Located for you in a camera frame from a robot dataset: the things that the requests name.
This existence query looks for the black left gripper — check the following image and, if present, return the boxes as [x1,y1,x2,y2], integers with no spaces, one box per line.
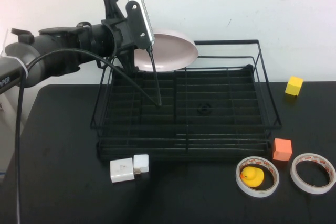
[101,0,140,74]

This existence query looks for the pink round plate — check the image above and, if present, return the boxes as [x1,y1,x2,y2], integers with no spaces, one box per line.
[133,29,198,72]

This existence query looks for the black plastic drip tray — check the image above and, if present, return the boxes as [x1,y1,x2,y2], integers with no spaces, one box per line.
[97,64,271,162]

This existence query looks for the small white power adapter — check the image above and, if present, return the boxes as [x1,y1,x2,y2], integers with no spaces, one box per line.
[133,154,150,174]

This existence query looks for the large white power adapter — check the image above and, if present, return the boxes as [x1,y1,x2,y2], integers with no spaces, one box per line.
[110,157,135,184]

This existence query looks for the yellow cube block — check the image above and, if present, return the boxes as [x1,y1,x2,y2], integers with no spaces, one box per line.
[285,76,304,96]

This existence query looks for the yellow rubber duck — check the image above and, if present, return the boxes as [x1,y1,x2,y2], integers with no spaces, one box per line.
[240,166,265,188]

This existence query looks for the orange cube block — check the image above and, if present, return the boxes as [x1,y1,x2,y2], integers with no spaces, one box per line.
[272,138,292,162]

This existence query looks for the white double-sided tape roll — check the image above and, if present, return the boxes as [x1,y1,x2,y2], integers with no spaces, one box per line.
[236,156,280,198]
[290,152,336,195]

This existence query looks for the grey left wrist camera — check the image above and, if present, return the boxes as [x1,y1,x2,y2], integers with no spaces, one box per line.
[125,0,156,50]

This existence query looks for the black wire dish rack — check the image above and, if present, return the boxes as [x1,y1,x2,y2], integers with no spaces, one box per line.
[90,39,282,162]

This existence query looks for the black left camera cable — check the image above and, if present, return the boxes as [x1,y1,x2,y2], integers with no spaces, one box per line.
[14,47,163,224]

